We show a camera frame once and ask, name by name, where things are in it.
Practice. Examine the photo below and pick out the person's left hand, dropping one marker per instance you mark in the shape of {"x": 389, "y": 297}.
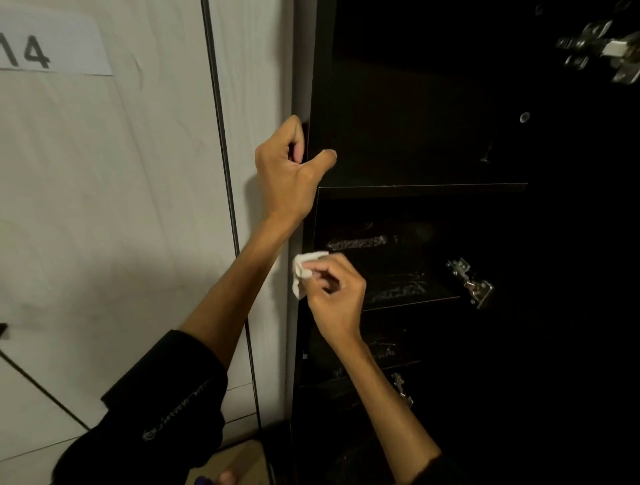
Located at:
{"x": 285, "y": 185}

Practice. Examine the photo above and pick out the person's right hand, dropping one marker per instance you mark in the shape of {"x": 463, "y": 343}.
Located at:
{"x": 340, "y": 307}

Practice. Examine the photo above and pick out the person's right thumb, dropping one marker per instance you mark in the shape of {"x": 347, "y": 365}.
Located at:
{"x": 316, "y": 285}

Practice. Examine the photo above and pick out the person's left thumb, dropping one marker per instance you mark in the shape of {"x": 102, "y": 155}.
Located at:
{"x": 321, "y": 161}

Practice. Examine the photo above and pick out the white cleaning cloth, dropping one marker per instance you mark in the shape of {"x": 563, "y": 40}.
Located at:
{"x": 301, "y": 272}

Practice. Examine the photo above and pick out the black cabinet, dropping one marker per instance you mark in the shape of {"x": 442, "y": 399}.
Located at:
{"x": 450, "y": 125}

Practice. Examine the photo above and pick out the person's left forearm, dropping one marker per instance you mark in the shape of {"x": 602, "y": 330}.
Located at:
{"x": 240, "y": 290}

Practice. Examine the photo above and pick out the person's right forearm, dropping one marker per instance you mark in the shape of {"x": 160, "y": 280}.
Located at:
{"x": 387, "y": 414}

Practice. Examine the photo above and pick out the black cabinet shelf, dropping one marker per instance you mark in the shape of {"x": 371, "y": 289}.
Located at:
{"x": 425, "y": 190}
{"x": 380, "y": 352}
{"x": 400, "y": 287}

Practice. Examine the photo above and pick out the narrow white cabinet panel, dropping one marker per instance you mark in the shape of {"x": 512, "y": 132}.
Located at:
{"x": 255, "y": 100}

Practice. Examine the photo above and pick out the silver cabinet hinge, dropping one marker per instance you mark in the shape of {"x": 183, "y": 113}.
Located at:
{"x": 600, "y": 47}
{"x": 401, "y": 389}
{"x": 472, "y": 285}

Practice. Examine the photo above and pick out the black sleeve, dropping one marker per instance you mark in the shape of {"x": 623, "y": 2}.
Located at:
{"x": 160, "y": 414}

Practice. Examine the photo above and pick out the silver shelf pin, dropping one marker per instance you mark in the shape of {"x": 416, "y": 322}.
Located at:
{"x": 524, "y": 118}

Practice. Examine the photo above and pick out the wide white cabinet door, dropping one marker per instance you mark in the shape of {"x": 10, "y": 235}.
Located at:
{"x": 110, "y": 200}

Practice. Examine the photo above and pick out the white paper label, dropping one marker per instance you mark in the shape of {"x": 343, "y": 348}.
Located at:
{"x": 60, "y": 47}

